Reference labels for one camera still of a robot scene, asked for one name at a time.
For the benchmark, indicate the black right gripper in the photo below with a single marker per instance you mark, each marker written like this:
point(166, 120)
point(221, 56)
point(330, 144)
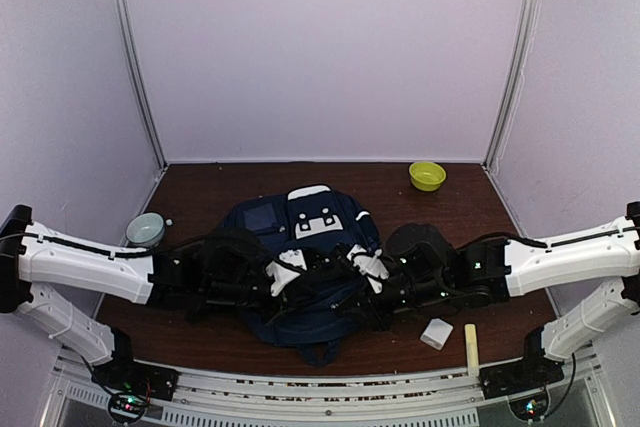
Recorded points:
point(379, 319)

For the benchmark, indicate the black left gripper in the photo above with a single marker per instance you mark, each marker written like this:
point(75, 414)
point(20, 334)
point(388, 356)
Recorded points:
point(270, 313)

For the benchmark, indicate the navy blue student backpack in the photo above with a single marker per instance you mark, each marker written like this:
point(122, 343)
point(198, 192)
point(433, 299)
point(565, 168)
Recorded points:
point(319, 217)

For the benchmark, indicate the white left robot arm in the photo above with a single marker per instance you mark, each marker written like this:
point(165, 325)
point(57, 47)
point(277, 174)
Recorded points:
point(36, 259)

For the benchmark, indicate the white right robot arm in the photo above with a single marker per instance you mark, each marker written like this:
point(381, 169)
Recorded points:
point(498, 267)

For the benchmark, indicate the white charger box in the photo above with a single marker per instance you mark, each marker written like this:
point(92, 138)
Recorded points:
point(436, 333)

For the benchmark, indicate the lime green plastic bowl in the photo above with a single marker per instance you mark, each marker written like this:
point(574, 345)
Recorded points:
point(427, 176)

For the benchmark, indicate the pale yellow highlighter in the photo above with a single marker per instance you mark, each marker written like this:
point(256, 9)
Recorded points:
point(472, 352)

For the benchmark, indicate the pale green ceramic bowl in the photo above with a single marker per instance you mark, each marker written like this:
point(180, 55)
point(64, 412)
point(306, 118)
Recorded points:
point(145, 231)

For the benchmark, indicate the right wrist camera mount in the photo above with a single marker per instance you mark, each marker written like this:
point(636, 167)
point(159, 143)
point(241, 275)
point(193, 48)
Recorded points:
point(370, 265)

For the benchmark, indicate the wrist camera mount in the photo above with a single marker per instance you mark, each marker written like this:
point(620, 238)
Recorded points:
point(288, 267)
point(370, 265)

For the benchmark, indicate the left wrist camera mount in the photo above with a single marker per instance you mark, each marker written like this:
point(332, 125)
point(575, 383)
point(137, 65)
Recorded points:
point(288, 267)

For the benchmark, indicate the right aluminium corner post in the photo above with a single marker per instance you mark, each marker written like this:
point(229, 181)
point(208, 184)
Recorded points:
point(515, 74)

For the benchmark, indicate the aluminium corner post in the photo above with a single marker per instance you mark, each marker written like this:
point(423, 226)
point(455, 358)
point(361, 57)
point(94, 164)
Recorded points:
point(137, 82)
point(515, 74)

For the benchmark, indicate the left aluminium corner post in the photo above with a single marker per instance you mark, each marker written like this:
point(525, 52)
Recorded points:
point(137, 82)

